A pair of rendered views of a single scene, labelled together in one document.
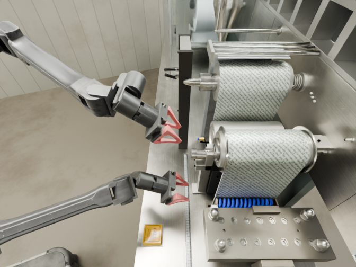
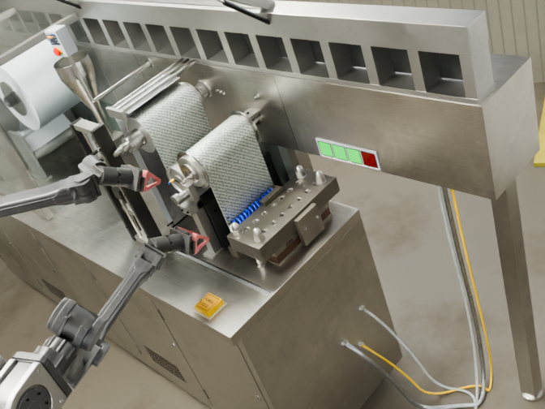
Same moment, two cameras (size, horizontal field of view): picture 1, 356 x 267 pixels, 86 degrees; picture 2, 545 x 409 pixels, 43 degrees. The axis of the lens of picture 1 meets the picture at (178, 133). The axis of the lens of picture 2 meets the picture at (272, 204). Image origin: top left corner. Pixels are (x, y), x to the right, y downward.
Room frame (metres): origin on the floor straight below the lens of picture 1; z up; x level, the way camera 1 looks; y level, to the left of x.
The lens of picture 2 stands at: (-1.40, 0.82, 2.38)
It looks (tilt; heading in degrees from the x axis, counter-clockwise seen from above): 34 degrees down; 326
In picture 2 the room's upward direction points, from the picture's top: 21 degrees counter-clockwise
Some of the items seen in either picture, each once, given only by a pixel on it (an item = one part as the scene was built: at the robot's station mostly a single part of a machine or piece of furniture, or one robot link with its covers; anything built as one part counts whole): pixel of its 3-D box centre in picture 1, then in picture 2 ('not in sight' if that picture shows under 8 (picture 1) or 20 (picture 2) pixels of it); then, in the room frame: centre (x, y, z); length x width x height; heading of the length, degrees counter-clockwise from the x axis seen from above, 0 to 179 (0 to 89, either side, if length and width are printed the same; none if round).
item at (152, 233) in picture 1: (152, 234); (209, 304); (0.21, 0.10, 0.91); 0.07 x 0.07 x 0.02; 0
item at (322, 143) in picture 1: (319, 142); (250, 114); (0.37, -0.43, 1.28); 0.06 x 0.05 x 0.02; 90
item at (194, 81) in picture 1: (191, 82); (120, 150); (0.62, -0.05, 1.34); 0.06 x 0.03 x 0.03; 90
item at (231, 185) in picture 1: (251, 186); (243, 186); (0.31, -0.26, 1.11); 0.23 x 0.01 x 0.18; 90
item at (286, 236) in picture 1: (261, 233); (284, 213); (0.19, -0.30, 1.00); 0.40 x 0.16 x 0.06; 90
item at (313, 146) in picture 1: (299, 149); (244, 129); (0.37, -0.39, 1.25); 0.15 x 0.01 x 0.15; 0
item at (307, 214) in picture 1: (308, 213); (299, 170); (0.24, -0.46, 1.05); 0.04 x 0.04 x 0.04
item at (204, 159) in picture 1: (201, 171); (198, 221); (0.41, -0.09, 1.05); 0.06 x 0.05 x 0.31; 90
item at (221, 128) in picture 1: (221, 149); (193, 170); (0.37, -0.14, 1.25); 0.15 x 0.01 x 0.15; 0
